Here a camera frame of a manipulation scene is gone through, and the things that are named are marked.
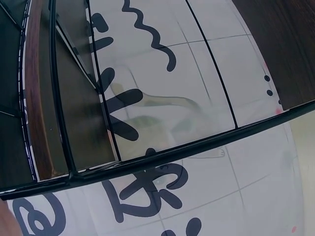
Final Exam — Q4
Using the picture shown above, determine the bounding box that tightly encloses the person's left hand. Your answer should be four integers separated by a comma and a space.
0, 199, 21, 236

